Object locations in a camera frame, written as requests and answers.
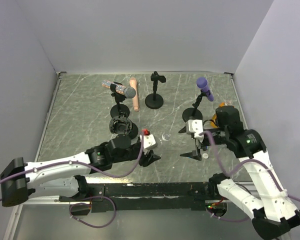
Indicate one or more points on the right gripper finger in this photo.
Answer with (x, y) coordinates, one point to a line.
(183, 130)
(194, 154)

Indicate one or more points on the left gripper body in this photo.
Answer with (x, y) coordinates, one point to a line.
(143, 159)

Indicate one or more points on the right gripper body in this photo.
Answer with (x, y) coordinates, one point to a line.
(217, 133)

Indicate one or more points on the orange juice bottle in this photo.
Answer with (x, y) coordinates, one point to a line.
(214, 119)

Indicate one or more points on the white water bottle cap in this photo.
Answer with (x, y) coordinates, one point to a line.
(205, 156)

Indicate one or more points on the clear bottle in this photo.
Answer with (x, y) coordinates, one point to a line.
(165, 136)

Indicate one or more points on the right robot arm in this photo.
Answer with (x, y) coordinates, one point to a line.
(273, 212)

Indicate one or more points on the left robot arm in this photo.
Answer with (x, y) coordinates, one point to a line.
(65, 177)

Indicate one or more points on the purple microphone stand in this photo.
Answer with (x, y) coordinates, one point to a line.
(192, 113)

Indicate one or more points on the empty clip stand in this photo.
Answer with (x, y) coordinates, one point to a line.
(154, 100)

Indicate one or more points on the purple microphone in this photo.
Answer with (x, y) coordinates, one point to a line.
(202, 84)

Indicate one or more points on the glitter microphone stand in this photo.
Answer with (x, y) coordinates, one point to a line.
(119, 109)

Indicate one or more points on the glitter microphone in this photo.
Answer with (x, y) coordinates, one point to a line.
(128, 92)

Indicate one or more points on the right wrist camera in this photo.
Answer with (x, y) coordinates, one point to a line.
(195, 127)

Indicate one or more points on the shock mount stand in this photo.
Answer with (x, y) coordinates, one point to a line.
(122, 125)

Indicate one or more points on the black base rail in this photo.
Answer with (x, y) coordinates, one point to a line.
(148, 196)

